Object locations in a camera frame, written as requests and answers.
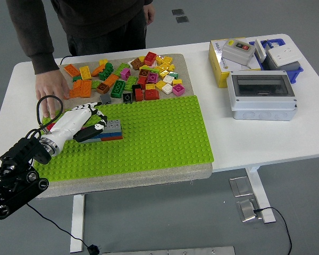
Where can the white switch panel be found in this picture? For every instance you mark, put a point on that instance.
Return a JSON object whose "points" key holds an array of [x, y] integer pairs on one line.
{"points": [[259, 50]]}

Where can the green studded baseplate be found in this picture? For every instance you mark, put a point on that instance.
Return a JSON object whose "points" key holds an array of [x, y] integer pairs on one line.
{"points": [[154, 132]]}

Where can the black toy brick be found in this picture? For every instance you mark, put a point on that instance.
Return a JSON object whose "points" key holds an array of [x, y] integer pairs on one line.
{"points": [[127, 97], [136, 87]]}

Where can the blue plastic bin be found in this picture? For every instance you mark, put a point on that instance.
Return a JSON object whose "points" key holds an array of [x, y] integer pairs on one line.
{"points": [[295, 75]]}

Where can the blue long brick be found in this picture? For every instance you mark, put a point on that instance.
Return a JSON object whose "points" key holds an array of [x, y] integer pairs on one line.
{"points": [[113, 134]]}

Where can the red long toy brick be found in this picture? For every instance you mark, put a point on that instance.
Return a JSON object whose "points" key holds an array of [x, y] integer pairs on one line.
{"points": [[51, 127]]}

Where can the yellow cardboard box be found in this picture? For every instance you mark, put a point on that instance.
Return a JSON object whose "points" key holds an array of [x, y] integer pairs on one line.
{"points": [[216, 63]]}

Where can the white toy brick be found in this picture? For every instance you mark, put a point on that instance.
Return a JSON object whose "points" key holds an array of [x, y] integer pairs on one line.
{"points": [[130, 63], [167, 89], [168, 79]]}

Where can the pink toy brick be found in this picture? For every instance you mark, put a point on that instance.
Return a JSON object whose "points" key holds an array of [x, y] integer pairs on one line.
{"points": [[178, 90], [125, 74]]}

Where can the white wall socket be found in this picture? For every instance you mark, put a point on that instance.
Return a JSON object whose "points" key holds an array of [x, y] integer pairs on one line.
{"points": [[284, 55]]}

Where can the light grey flat brick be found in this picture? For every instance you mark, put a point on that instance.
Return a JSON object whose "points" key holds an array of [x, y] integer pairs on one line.
{"points": [[91, 140]]}

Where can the purple toy brick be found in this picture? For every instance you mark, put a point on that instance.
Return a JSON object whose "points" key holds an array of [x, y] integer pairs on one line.
{"points": [[152, 77]]}

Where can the white table leg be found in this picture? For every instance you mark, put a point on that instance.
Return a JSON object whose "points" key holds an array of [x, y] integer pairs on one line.
{"points": [[77, 225], [255, 180]]}

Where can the person's left hand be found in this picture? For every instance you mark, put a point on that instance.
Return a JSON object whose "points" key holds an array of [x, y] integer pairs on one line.
{"points": [[150, 13]]}

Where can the grey push-button switch box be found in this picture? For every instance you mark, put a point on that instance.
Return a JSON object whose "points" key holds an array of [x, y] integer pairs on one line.
{"points": [[237, 53]]}

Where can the dark green toy brick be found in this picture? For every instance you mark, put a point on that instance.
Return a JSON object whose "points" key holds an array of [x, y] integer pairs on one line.
{"points": [[106, 71]]}

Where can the brown toy brick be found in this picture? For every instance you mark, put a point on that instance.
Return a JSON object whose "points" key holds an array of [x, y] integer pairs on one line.
{"points": [[143, 73], [136, 63], [102, 89]]}

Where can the dark square floor plate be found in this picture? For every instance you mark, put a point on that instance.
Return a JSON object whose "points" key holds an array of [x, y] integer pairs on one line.
{"points": [[177, 12], [181, 19]]}

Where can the person's right forearm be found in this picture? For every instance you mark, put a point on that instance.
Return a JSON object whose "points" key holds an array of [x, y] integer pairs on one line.
{"points": [[41, 53]]}

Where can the metal floor plate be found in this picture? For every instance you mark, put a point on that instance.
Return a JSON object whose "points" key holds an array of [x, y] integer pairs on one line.
{"points": [[246, 210], [240, 186]]}

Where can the lime green toy brick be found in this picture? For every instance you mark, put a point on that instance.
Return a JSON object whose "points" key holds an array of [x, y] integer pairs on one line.
{"points": [[95, 84], [154, 69], [130, 83], [121, 69]]}

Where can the dark grey toy brick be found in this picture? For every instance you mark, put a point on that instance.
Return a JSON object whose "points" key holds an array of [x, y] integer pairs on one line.
{"points": [[105, 99]]}

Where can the person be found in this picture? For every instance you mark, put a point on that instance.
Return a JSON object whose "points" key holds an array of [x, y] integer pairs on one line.
{"points": [[95, 18]]}

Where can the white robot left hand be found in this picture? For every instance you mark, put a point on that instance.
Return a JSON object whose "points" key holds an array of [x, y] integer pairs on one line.
{"points": [[69, 123]]}

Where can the white distribution box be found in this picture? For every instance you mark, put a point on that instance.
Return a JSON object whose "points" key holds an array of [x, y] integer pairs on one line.
{"points": [[261, 106]]}

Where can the orange-red toy brick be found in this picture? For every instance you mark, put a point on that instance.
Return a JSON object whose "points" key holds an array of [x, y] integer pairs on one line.
{"points": [[113, 138]]}

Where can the grey-brown mat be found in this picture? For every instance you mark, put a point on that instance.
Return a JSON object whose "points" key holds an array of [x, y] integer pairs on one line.
{"points": [[82, 102]]}

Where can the person's right hand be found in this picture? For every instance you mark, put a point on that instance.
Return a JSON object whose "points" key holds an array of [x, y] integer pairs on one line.
{"points": [[51, 87]]}

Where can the yellow long toy brick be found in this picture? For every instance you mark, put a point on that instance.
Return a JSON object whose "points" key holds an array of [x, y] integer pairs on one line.
{"points": [[85, 73]]}

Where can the dark green long brick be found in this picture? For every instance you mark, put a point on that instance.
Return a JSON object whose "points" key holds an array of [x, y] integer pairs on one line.
{"points": [[117, 89]]}

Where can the yellow small toy brick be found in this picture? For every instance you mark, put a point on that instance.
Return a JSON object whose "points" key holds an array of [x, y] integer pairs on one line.
{"points": [[160, 85], [103, 62], [177, 81], [163, 74], [150, 86], [141, 59], [165, 66], [167, 60], [144, 67], [159, 61]]}

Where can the grey plastic box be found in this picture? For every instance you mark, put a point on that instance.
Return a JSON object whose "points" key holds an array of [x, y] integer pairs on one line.
{"points": [[287, 67]]}

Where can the long metal floor strip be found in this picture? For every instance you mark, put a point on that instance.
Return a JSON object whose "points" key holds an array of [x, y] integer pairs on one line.
{"points": [[175, 251]]}

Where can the small green toy brick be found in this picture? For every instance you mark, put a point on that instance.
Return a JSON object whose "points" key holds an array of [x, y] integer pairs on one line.
{"points": [[173, 75], [76, 78]]}

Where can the orange long toy brick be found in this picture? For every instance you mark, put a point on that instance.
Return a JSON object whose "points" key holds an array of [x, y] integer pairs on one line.
{"points": [[72, 70], [86, 89], [75, 94]]}

